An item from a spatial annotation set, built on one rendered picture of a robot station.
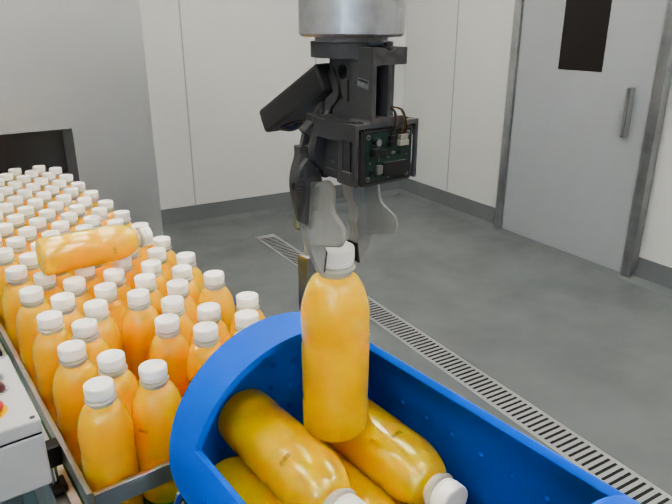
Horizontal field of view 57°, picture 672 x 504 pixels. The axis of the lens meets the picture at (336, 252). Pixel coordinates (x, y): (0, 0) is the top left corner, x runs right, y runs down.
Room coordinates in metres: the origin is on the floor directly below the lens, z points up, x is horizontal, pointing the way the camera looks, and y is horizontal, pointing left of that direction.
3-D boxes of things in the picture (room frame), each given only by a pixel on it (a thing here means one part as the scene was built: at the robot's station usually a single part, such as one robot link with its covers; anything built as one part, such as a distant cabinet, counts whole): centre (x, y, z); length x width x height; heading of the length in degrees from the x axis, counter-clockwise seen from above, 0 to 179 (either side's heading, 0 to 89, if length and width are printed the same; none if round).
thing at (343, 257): (0.58, 0.00, 1.34); 0.04 x 0.04 x 0.02
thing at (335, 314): (0.58, 0.00, 1.24); 0.07 x 0.07 x 0.19
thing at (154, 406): (0.75, 0.26, 1.00); 0.07 x 0.07 x 0.19
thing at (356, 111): (0.55, -0.02, 1.48); 0.09 x 0.08 x 0.12; 37
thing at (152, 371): (0.75, 0.26, 1.10); 0.04 x 0.04 x 0.02
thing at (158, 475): (0.77, 0.16, 0.96); 0.40 x 0.01 x 0.03; 127
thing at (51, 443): (0.75, 0.42, 0.94); 0.03 x 0.02 x 0.08; 37
